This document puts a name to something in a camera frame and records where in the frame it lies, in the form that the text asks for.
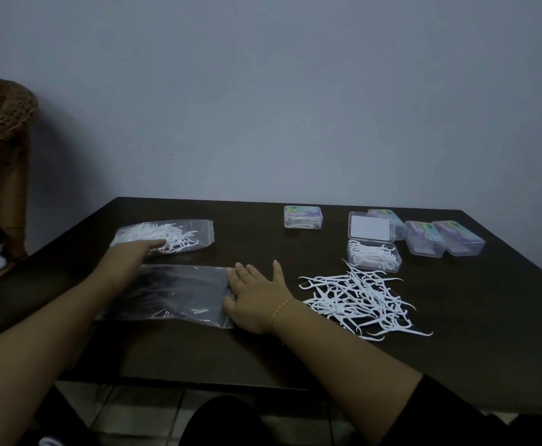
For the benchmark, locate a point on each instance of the person's right hand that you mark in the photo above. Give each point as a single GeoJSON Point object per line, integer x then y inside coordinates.
{"type": "Point", "coordinates": [257, 304]}

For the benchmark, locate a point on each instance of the person's left hand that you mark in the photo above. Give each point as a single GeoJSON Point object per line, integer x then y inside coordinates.
{"type": "Point", "coordinates": [122, 264]}

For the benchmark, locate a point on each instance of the person's right little finger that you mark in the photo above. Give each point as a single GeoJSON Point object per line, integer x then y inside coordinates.
{"type": "Point", "coordinates": [278, 275]}

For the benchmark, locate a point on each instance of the person's left fingers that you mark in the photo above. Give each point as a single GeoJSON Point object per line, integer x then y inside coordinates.
{"type": "Point", "coordinates": [152, 245]}

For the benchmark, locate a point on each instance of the person's right thumb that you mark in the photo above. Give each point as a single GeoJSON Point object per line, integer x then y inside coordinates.
{"type": "Point", "coordinates": [228, 304]}

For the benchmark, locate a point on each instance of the person's right middle finger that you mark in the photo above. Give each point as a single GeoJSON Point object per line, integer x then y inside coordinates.
{"type": "Point", "coordinates": [243, 274]}

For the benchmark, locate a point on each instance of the clear plastic zip bag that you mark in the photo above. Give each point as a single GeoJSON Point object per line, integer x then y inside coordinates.
{"type": "Point", "coordinates": [178, 292]}

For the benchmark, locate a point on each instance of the person's left forearm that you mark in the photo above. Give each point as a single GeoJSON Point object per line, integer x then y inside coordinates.
{"type": "Point", "coordinates": [34, 357]}

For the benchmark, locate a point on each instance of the person's right forearm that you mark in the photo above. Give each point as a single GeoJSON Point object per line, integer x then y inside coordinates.
{"type": "Point", "coordinates": [345, 371]}

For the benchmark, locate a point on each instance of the bagged bunch of floss picks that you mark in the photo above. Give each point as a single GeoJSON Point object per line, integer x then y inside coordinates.
{"type": "Point", "coordinates": [178, 236]}

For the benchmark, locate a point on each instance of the clear zip bag holding picks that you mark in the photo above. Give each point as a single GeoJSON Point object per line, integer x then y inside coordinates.
{"type": "Point", "coordinates": [192, 234]}

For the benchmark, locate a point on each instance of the closed clear floss pick box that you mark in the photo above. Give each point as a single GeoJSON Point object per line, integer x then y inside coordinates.
{"type": "Point", "coordinates": [303, 217]}
{"type": "Point", "coordinates": [459, 237]}
{"type": "Point", "coordinates": [394, 220]}
{"type": "Point", "coordinates": [423, 239]}

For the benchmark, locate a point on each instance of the loose pile of floss picks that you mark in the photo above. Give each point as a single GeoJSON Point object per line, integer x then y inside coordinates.
{"type": "Point", "coordinates": [359, 301]}

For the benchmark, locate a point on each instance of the boxed heap of floss picks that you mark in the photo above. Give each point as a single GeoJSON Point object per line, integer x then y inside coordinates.
{"type": "Point", "coordinates": [373, 256]}

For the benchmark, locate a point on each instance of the open clear plastic box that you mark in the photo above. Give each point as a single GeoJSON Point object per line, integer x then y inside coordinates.
{"type": "Point", "coordinates": [373, 246]}

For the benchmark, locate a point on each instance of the black trousers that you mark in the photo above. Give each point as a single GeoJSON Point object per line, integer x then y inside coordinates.
{"type": "Point", "coordinates": [224, 422]}

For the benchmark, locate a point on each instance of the black sleeve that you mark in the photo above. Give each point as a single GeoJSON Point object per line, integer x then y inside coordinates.
{"type": "Point", "coordinates": [466, 413]}

